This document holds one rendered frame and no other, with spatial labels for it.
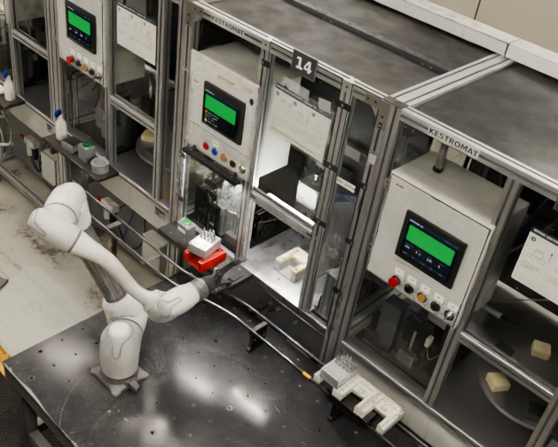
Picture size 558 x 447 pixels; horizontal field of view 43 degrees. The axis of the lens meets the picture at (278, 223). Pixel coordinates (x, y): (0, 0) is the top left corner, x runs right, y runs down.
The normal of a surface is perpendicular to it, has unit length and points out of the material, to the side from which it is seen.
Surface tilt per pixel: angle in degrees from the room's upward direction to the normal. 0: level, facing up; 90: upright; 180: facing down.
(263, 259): 0
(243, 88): 90
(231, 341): 0
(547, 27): 90
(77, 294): 0
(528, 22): 90
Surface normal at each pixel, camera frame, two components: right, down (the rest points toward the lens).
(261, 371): 0.13, -0.80
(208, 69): -0.69, 0.35
